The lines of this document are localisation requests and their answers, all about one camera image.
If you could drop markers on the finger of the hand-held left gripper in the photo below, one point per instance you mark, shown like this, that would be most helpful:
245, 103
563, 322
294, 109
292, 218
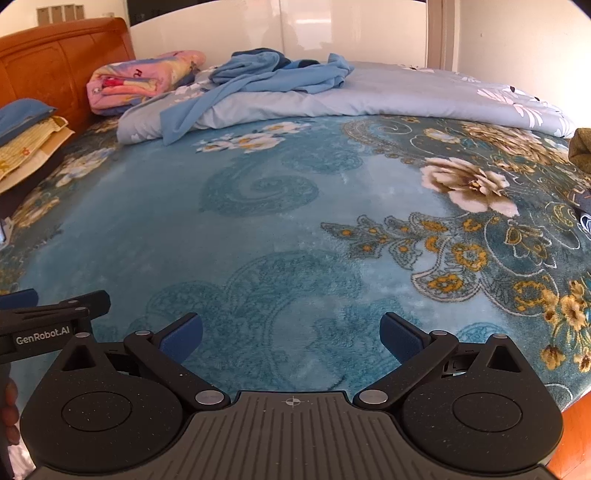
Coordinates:
18, 299
87, 304

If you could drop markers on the light blue shirt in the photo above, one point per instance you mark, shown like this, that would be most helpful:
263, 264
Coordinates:
258, 87

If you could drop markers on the person's left hand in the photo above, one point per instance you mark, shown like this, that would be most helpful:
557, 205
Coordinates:
8, 410

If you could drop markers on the wooden headboard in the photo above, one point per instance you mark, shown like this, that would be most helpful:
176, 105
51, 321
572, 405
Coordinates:
55, 64

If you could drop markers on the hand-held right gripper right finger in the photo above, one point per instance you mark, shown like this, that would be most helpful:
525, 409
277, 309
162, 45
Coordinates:
399, 339

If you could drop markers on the pink folded blanket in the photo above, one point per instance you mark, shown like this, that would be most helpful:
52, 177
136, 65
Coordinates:
134, 83

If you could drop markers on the white door frame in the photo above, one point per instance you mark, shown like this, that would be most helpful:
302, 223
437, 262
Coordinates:
443, 32

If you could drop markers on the light blue floral quilt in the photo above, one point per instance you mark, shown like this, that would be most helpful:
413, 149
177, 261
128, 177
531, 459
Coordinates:
369, 99

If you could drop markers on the grey blue garment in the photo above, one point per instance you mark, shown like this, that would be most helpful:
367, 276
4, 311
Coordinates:
582, 201

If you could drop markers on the teal floral blanket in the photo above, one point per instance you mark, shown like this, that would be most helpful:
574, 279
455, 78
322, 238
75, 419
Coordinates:
277, 221

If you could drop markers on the olive green sweater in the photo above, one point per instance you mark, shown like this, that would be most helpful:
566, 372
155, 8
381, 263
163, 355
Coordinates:
581, 150

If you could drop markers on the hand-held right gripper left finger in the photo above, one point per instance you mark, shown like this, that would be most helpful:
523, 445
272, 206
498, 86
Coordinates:
184, 337

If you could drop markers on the blue pillow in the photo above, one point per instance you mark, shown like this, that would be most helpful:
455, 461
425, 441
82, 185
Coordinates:
23, 115

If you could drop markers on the white glossy wardrobe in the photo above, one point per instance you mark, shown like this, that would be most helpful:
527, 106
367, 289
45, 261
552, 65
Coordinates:
277, 25

